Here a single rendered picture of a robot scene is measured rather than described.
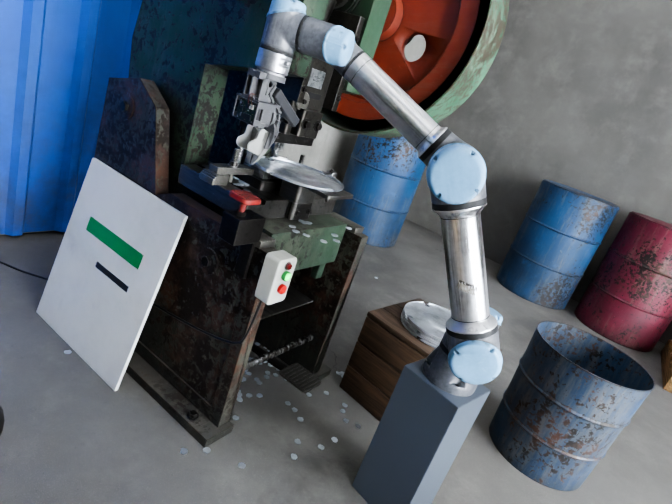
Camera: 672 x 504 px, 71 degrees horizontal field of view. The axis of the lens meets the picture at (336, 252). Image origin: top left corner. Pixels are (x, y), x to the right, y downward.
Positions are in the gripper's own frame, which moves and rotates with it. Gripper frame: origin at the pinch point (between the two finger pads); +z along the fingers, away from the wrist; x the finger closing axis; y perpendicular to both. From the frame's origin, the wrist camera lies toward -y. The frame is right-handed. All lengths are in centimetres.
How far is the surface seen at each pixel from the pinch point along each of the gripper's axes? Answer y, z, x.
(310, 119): -32.1, -9.9, -11.4
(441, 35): -70, -47, 2
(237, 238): 2.0, 19.5, 3.2
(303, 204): -32.4, 14.9, -4.8
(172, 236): -3.9, 33.6, -26.4
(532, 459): -86, 77, 87
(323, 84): -37.3, -20.5, -14.4
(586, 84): -363, -83, 0
